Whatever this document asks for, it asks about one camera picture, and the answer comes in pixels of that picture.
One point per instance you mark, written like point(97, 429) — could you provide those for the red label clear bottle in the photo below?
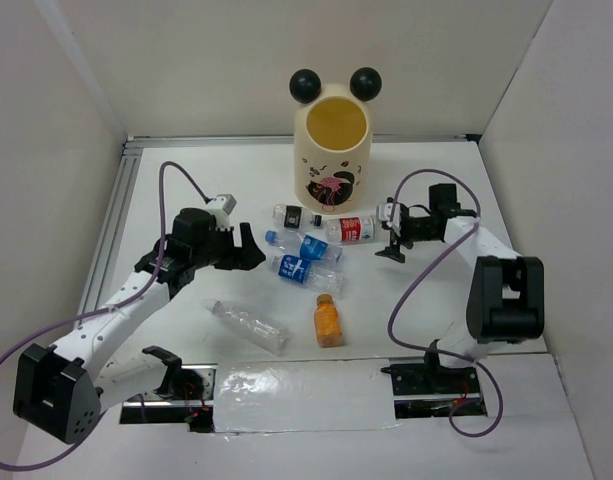
point(357, 229)

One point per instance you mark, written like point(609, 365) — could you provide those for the blue label bottle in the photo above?
point(306, 273)
point(303, 246)

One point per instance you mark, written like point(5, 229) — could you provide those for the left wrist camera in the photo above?
point(222, 205)

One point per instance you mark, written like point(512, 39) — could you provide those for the black label clear bottle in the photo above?
point(297, 218)

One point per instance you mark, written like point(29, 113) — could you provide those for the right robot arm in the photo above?
point(505, 304)

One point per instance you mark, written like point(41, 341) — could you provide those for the orange juice bottle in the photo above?
point(327, 324)

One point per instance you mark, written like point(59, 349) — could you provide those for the aluminium frame rail left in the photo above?
point(104, 260)

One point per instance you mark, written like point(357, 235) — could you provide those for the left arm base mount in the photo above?
point(184, 395)

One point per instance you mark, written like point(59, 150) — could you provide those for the clear unlabelled bottle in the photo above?
point(249, 325)

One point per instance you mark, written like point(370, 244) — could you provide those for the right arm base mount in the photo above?
point(421, 393)

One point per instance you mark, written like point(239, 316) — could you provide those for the cream bin with black ears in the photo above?
point(333, 136)

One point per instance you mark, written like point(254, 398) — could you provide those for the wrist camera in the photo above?
point(222, 205)
point(388, 214)

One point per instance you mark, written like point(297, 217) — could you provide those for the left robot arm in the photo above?
point(64, 388)

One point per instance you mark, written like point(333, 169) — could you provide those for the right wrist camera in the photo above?
point(388, 214)

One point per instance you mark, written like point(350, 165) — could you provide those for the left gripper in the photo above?
point(244, 257)

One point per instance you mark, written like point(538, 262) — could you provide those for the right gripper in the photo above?
point(393, 251)

